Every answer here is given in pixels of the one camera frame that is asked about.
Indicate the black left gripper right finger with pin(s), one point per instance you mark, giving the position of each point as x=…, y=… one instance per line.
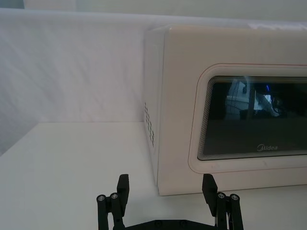
x=209, y=191

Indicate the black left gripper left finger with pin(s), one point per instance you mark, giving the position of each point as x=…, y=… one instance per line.
x=122, y=191

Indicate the white curtain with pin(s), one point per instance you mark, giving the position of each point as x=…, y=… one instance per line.
x=72, y=72

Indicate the white table cloth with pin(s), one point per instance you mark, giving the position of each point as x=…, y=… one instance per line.
x=48, y=179

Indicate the cream microwave oven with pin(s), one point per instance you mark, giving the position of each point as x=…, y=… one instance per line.
x=182, y=95

